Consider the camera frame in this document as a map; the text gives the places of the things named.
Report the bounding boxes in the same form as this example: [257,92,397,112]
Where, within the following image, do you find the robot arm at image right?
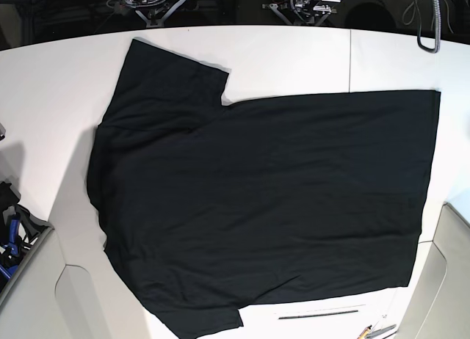
[262,0,342,26]

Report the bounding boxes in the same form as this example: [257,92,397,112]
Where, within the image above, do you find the grey partition panel left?
[0,227,155,339]

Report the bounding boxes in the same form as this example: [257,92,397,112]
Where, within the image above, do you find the grey partition panel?
[396,204,469,339]
[0,227,155,339]

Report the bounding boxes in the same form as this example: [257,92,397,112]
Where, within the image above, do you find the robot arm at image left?
[106,0,189,29]

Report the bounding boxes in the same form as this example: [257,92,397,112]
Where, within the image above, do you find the black T-shirt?
[87,40,441,338]

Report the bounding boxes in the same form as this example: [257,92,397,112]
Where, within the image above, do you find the yellow and grey pens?
[358,324,397,339]

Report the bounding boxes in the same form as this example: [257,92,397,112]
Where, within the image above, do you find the grey looped cable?
[402,0,444,54]

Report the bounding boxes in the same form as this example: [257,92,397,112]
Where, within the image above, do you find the grey partition panel right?
[396,204,469,339]

